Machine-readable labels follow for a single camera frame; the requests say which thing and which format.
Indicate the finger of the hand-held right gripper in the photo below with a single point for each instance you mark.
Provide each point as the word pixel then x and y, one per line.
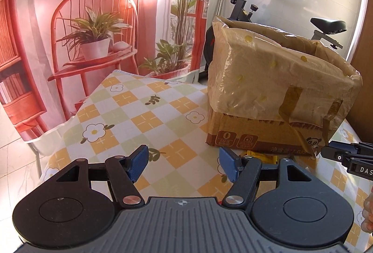
pixel 335 153

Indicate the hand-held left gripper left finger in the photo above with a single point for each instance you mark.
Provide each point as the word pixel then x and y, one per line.
pixel 139 162

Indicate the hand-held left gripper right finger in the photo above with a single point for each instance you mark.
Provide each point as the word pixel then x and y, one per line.
pixel 228 164

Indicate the brown cardboard box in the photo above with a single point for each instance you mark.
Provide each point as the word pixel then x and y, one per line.
pixel 233 136

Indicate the yellow snack packet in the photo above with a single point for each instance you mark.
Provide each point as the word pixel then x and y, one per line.
pixel 268 158

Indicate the person's right hand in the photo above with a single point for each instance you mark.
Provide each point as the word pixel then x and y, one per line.
pixel 368 212

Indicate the checked floral tablecloth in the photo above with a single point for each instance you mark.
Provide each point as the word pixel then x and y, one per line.
pixel 131 113

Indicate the clear plastic bag liner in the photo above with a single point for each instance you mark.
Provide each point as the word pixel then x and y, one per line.
pixel 247 81

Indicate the black exercise bike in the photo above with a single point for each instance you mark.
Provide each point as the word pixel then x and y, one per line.
pixel 242 8

